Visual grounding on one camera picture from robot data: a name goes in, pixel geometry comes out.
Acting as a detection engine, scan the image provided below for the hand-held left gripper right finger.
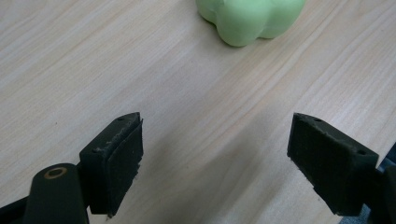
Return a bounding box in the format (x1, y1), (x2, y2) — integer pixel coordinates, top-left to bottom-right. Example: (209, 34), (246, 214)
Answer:
(287, 112), (380, 217)

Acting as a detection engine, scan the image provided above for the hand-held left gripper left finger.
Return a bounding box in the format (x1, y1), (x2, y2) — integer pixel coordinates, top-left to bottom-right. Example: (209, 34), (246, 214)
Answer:
(78, 111), (145, 218)

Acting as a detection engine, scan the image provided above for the light green lobed soft toy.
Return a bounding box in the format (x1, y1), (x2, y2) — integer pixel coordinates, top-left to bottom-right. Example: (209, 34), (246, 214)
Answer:
(194, 0), (306, 49)

